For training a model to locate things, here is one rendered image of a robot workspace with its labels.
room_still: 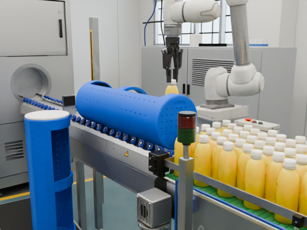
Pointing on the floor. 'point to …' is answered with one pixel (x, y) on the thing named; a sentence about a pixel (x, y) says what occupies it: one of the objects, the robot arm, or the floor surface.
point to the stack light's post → (185, 193)
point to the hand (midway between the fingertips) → (172, 75)
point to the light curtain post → (95, 62)
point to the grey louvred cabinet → (287, 65)
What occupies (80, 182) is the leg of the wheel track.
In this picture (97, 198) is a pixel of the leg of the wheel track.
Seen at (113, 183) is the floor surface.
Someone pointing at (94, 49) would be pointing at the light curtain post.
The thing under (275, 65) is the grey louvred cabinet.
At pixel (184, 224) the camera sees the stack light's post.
